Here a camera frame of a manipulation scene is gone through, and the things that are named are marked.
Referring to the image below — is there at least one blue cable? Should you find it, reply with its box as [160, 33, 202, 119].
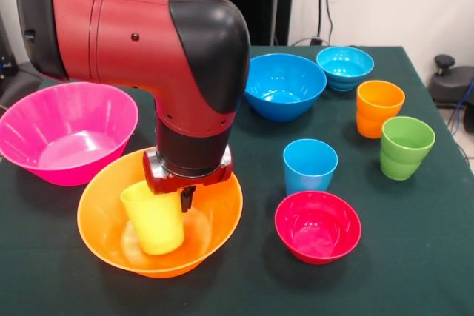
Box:
[447, 78, 474, 138]

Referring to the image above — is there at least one green cup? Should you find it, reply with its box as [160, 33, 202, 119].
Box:
[379, 115, 437, 181]

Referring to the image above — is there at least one black stand base with knob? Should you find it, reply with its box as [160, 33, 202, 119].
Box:
[428, 54, 474, 108]

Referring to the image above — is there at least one dark green table cloth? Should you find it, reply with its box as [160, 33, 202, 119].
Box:
[0, 44, 474, 316]

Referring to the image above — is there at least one large magenta bowl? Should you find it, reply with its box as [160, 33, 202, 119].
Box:
[0, 81, 140, 187]

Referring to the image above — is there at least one small light blue bowl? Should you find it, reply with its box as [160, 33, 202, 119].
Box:
[316, 45, 375, 93]

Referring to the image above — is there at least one yellow cup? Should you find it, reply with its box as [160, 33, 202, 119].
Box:
[119, 181, 185, 257]

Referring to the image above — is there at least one orange cup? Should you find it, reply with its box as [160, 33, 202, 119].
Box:
[355, 79, 407, 140]

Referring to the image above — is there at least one medium blue bowl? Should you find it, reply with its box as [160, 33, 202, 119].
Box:
[244, 53, 328, 123]

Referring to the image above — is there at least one large orange bowl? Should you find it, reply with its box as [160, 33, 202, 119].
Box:
[76, 147, 244, 279]

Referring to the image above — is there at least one small crimson bowl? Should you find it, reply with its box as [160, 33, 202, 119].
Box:
[274, 190, 363, 266]

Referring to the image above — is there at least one blue cup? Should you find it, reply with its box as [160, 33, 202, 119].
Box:
[283, 138, 339, 197]

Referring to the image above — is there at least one dark grey stand base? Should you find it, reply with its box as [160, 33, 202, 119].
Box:
[0, 62, 44, 110]

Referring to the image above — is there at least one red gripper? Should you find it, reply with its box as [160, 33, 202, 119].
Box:
[142, 144, 233, 215]

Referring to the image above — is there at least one black equipment box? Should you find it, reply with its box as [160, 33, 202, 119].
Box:
[0, 12, 19, 90]

